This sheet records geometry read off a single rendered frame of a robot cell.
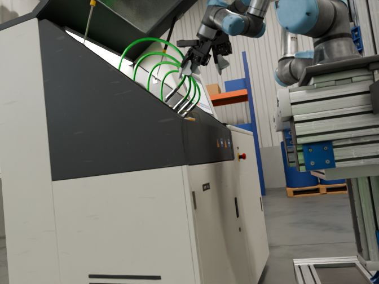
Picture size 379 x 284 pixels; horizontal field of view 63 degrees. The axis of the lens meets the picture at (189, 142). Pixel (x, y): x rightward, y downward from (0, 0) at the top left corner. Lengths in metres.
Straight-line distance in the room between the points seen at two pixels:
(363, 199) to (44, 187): 1.22
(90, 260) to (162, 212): 0.36
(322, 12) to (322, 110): 0.28
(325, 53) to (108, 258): 1.02
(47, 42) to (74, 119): 0.35
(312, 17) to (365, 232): 0.79
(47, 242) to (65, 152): 0.37
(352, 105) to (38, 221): 1.22
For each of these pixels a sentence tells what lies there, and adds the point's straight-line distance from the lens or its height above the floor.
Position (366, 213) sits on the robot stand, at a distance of 1.33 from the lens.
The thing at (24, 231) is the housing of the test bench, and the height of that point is 0.60.
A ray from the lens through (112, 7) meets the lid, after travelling 1.65.
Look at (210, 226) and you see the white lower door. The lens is 1.20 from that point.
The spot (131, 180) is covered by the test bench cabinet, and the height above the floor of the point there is 0.76.
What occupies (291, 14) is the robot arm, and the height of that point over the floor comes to 1.19.
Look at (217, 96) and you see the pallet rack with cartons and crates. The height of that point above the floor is 2.15.
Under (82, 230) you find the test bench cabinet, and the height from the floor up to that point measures 0.59.
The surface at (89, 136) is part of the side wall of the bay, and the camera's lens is 1.22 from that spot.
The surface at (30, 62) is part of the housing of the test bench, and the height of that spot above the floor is 1.29.
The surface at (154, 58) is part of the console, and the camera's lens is 1.94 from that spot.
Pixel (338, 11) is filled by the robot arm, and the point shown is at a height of 1.20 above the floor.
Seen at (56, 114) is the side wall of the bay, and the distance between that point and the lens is 1.34.
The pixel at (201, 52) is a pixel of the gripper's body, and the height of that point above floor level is 1.26.
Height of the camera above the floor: 0.79
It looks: 4 degrees up
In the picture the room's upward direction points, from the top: 7 degrees counter-clockwise
